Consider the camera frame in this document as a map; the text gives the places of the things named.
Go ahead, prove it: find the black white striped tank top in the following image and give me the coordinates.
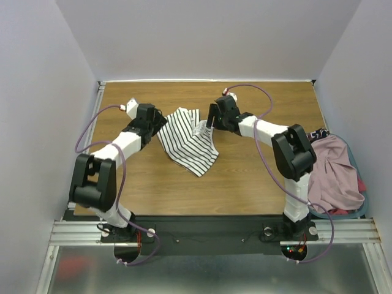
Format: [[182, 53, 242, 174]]
[[157, 107, 219, 177]]

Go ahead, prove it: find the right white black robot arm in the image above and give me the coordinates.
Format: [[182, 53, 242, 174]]
[[206, 95, 317, 239]]

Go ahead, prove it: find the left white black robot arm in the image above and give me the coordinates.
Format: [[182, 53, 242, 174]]
[[69, 99, 167, 241]]

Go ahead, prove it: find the pink tank top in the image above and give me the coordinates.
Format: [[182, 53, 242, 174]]
[[307, 134, 366, 214]]

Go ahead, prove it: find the navy patterned garment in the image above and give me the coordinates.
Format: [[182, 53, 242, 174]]
[[307, 128, 330, 143]]

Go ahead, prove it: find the teal laundry basket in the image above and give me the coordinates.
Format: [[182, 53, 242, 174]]
[[308, 133, 371, 220]]

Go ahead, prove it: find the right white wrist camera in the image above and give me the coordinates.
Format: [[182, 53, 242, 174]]
[[222, 88, 238, 101]]

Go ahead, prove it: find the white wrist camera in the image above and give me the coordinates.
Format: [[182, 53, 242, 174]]
[[222, 88, 238, 101], [119, 98, 139, 119]]

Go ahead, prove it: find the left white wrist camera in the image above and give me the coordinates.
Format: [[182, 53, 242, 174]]
[[119, 98, 139, 119]]

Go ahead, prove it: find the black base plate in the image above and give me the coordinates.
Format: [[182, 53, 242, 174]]
[[100, 215, 319, 255]]

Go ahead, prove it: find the aluminium frame rail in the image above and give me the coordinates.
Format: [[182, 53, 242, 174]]
[[50, 219, 381, 246]]

